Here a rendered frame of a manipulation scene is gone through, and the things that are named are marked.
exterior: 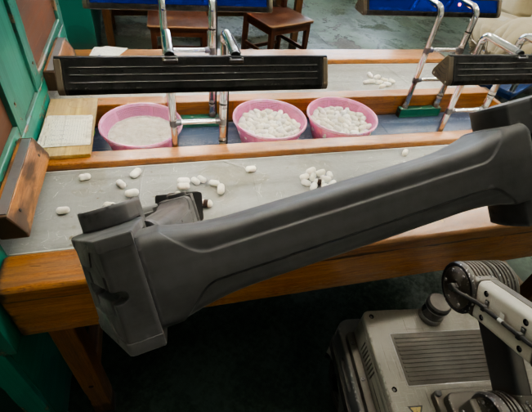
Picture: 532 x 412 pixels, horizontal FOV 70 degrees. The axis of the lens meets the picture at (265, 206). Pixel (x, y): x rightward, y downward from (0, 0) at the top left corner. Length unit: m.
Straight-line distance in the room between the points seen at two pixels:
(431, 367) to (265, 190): 0.68
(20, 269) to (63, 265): 0.09
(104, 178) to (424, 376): 1.04
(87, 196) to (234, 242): 0.92
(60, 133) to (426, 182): 1.17
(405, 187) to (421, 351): 0.98
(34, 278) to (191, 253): 0.73
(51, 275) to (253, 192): 0.55
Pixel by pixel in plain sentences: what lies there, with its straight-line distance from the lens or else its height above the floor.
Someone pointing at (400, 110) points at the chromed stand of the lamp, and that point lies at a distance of 1.77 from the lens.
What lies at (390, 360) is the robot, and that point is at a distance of 1.20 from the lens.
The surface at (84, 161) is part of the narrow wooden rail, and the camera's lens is 1.23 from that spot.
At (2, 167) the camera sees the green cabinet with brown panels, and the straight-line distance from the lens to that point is 1.09.
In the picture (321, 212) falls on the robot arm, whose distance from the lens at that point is 0.27.
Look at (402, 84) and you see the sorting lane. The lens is 1.93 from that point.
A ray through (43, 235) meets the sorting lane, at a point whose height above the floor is 0.74.
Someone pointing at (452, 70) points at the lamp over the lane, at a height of 1.08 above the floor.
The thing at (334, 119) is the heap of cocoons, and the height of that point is 0.74.
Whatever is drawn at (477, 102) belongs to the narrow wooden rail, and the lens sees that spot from 2.03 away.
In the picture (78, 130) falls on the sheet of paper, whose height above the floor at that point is 0.78.
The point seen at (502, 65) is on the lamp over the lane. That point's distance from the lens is 1.32.
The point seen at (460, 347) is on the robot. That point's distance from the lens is 1.31.
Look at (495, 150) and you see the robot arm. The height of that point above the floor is 1.33.
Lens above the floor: 1.48
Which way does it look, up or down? 44 degrees down
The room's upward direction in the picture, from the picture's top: 8 degrees clockwise
